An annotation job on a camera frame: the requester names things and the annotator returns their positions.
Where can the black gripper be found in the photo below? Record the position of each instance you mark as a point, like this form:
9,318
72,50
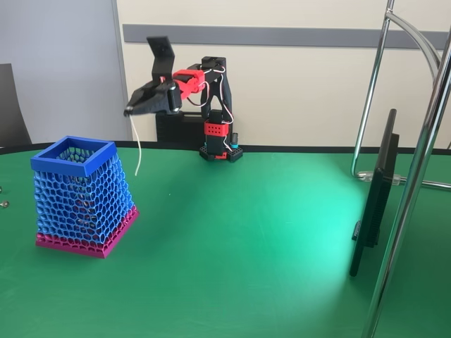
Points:
157,98

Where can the white candle wick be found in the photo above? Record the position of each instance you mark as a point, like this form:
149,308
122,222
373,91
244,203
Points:
139,148

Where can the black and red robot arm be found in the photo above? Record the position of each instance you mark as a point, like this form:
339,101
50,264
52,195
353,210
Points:
215,91

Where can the blue and magenta mesh basket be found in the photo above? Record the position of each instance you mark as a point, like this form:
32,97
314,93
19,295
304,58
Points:
81,200

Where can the black plastic case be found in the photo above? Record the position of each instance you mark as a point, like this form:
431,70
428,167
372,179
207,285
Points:
176,128

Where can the green table cloth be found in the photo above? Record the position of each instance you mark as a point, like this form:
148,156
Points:
246,264

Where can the chrome tube stand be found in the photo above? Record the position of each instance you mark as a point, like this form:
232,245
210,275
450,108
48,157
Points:
405,225

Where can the black gripper camera mount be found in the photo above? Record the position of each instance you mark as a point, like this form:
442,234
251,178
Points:
162,60

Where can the gray wall rail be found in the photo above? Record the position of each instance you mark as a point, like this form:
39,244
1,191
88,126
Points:
282,36

